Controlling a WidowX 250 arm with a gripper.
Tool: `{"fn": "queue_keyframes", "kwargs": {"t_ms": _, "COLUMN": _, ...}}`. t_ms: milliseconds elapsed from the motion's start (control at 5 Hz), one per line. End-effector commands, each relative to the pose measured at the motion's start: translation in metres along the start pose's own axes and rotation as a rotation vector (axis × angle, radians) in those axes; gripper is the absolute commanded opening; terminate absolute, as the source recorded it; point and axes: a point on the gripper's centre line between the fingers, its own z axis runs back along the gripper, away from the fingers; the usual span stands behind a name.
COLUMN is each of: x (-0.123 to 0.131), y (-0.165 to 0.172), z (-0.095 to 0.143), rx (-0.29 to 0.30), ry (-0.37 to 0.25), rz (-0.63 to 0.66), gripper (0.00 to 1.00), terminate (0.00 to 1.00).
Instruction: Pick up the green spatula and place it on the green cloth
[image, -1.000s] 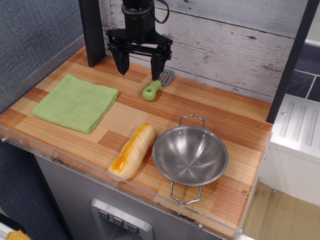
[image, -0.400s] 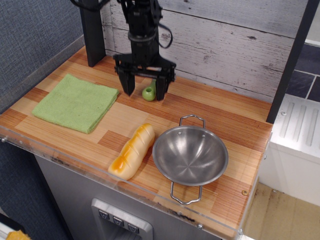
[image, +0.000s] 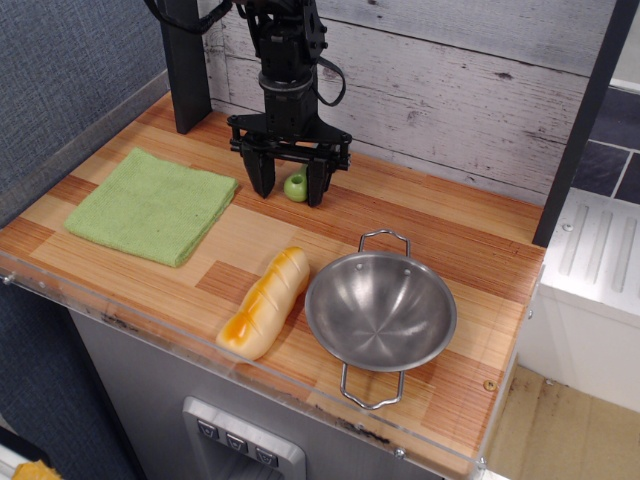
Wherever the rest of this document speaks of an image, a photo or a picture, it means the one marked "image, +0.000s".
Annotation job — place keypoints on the toy bread baguette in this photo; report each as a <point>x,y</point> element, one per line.
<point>254,328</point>

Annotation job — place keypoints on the green handled grey spatula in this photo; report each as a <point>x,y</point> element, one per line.
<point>296,185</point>

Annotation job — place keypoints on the yellow object bottom corner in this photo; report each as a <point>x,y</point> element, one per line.
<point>35,471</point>

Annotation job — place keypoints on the white ridged side unit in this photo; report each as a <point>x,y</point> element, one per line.
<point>582,328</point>

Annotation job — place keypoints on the steel two-handled bowl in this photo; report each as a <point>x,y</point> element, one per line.
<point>380,311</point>

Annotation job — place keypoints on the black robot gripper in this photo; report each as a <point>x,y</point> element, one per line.
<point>290,129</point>

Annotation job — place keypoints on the grey dispenser button panel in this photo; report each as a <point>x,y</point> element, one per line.
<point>228,447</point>

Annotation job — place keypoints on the green folded cloth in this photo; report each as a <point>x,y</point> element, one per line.
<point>152,208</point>

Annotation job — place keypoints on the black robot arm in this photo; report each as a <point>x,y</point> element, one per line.
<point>289,40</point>

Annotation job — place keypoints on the dark right vertical post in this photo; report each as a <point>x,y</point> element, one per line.
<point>613,42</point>

